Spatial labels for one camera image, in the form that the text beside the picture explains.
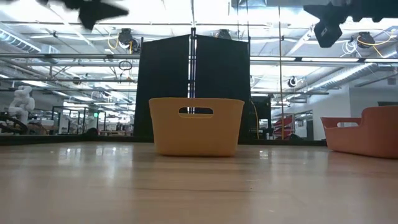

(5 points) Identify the black background cabinet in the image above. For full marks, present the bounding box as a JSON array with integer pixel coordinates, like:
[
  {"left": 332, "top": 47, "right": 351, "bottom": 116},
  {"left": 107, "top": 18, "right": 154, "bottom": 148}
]
[{"left": 250, "top": 95, "right": 272, "bottom": 140}]

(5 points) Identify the yellow hanging extension cable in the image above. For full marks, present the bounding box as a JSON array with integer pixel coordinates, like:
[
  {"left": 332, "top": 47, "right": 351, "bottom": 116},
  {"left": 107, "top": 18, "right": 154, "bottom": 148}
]
[{"left": 277, "top": 0, "right": 285, "bottom": 141}]

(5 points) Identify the yellow background cable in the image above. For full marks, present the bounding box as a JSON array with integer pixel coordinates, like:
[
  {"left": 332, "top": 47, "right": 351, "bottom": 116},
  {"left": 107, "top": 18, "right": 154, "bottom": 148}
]
[{"left": 252, "top": 102, "right": 260, "bottom": 140}]

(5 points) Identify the yellow plastic bin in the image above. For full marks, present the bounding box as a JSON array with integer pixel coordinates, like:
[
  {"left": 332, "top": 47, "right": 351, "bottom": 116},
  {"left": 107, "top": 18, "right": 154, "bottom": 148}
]
[{"left": 148, "top": 97, "right": 246, "bottom": 157}]

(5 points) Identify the black ceiling cable reel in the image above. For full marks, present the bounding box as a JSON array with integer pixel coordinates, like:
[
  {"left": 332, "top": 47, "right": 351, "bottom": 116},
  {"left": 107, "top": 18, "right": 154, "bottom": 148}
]
[
  {"left": 216, "top": 29, "right": 233, "bottom": 40},
  {"left": 117, "top": 27, "right": 141, "bottom": 54},
  {"left": 356, "top": 30, "right": 376, "bottom": 49},
  {"left": 286, "top": 75, "right": 299, "bottom": 89}
]

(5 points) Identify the hanging black cable loop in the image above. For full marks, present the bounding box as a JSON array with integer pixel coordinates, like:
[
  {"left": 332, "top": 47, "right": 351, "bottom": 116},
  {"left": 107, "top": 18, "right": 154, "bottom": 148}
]
[{"left": 118, "top": 60, "right": 133, "bottom": 72}]

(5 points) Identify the red background rack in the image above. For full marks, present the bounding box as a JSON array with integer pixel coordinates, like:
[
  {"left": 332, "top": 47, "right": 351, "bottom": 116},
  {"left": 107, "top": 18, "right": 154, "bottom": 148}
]
[{"left": 272, "top": 114, "right": 295, "bottom": 138}]

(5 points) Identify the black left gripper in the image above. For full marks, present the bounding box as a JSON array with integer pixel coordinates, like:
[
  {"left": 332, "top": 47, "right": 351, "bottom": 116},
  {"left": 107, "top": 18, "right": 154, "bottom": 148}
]
[{"left": 62, "top": 0, "right": 129, "bottom": 31}]

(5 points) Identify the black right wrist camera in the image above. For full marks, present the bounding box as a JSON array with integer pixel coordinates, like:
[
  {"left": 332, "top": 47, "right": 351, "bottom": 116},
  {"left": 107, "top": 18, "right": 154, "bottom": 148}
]
[{"left": 313, "top": 18, "right": 343, "bottom": 49}]

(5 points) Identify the orange plastic bin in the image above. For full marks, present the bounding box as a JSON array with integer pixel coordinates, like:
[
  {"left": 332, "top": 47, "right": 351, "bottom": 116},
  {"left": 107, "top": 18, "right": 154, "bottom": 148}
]
[{"left": 320, "top": 105, "right": 398, "bottom": 159}]

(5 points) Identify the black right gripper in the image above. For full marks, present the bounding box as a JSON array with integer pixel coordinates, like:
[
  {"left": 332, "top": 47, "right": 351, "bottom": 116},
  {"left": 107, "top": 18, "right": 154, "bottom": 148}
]
[{"left": 303, "top": 0, "right": 385, "bottom": 22}]

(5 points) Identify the black folding partition screen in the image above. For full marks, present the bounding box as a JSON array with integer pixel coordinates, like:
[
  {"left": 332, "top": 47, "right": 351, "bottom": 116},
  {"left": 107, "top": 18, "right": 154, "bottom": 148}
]
[{"left": 133, "top": 27, "right": 251, "bottom": 144}]

